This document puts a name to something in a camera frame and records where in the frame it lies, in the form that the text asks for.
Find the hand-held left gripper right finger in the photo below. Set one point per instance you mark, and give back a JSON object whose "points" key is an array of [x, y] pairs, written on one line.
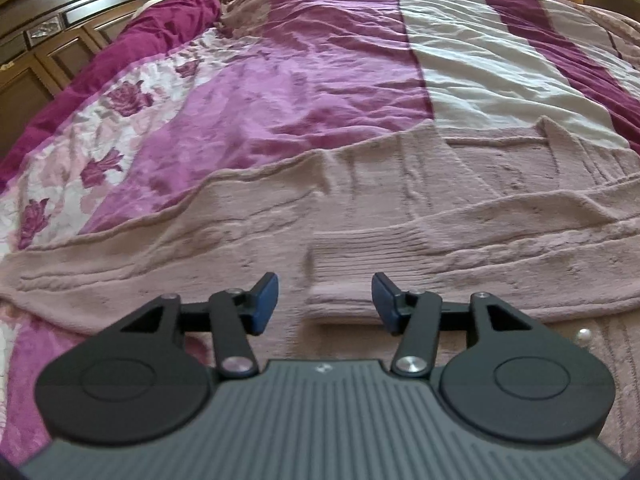
{"points": [[384, 307]]}

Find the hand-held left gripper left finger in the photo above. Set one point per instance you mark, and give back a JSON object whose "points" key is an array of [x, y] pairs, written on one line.
{"points": [[264, 307]]}

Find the pink knitted sweater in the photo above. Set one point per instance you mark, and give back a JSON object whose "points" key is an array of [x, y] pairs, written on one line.
{"points": [[400, 200]]}

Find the white pearl bead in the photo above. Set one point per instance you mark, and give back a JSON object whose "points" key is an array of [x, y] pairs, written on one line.
{"points": [[584, 336]]}

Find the purple striped floral bed cover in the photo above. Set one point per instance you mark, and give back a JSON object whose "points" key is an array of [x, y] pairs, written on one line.
{"points": [[325, 85]]}

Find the dark wooden headboard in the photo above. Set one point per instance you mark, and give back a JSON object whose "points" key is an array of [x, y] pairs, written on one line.
{"points": [[50, 35]]}

